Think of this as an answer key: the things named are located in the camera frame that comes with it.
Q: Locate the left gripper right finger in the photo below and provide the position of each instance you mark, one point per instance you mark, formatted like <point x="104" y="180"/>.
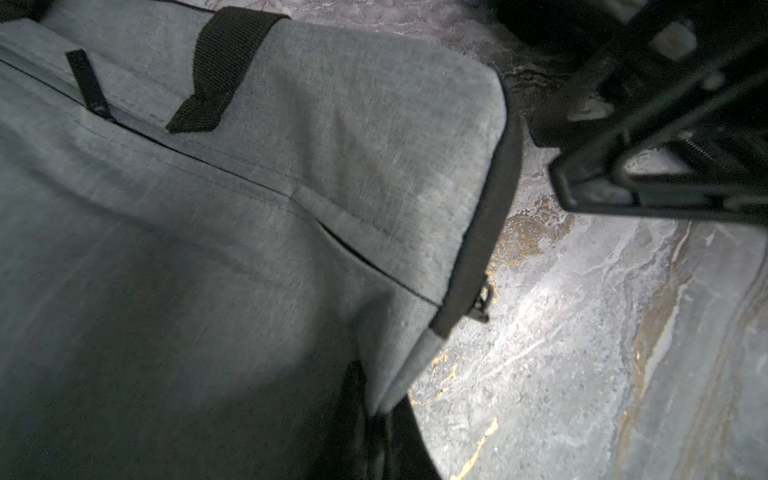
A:
<point x="406" y="455"/>

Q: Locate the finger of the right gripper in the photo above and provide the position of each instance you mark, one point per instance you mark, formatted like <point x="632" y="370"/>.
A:
<point x="683" y="152"/>

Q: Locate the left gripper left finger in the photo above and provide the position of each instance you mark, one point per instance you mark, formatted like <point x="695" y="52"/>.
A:
<point x="352" y="448"/>

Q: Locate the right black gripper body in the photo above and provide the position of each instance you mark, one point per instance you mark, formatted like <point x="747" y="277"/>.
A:
<point x="627" y="44"/>

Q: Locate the grey laptop bag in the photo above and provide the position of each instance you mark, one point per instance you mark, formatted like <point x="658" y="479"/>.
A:
<point x="207" y="215"/>

